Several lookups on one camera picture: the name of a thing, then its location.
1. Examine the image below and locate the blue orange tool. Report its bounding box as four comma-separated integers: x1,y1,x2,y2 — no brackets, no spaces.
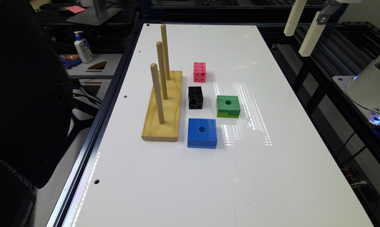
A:
60,55,82,69

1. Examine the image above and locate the grey metal gripper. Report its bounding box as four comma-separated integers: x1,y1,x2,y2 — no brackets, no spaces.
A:
283,0,362,57

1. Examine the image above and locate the black cube block cluster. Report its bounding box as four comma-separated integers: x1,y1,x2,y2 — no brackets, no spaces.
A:
188,86,203,109

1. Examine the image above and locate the front wooden peg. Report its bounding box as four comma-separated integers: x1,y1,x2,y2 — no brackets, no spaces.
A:
150,63,165,124

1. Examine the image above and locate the wooden peg board base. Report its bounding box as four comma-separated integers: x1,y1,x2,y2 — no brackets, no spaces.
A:
141,71,182,142

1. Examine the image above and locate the pink sticky note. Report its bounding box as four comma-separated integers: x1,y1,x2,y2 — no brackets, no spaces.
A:
66,5,86,14

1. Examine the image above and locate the blue block with hole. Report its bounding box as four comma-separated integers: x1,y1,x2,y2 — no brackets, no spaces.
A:
187,119,217,149

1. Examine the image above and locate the wooden peg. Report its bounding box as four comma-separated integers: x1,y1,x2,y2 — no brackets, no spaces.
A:
150,63,165,124
156,41,167,100
160,24,170,81

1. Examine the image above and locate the middle wooden peg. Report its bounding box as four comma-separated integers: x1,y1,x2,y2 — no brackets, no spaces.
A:
156,41,167,100

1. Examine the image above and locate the monitor stand base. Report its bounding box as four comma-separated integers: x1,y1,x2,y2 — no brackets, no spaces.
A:
66,0,121,26

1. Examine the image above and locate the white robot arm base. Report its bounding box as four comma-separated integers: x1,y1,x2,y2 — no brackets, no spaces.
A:
333,55,380,126

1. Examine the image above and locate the pink cube block cluster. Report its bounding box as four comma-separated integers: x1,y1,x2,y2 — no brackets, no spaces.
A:
193,62,206,83

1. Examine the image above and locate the back wooden peg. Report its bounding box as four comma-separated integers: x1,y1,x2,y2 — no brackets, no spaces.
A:
160,24,170,81

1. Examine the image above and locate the white lotion pump bottle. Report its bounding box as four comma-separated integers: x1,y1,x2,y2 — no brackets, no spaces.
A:
74,31,93,63

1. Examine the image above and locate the black office chair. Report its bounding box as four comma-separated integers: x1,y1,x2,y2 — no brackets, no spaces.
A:
0,0,74,226

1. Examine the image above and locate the green block with hole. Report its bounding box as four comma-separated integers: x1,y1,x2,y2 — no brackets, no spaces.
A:
216,95,240,118

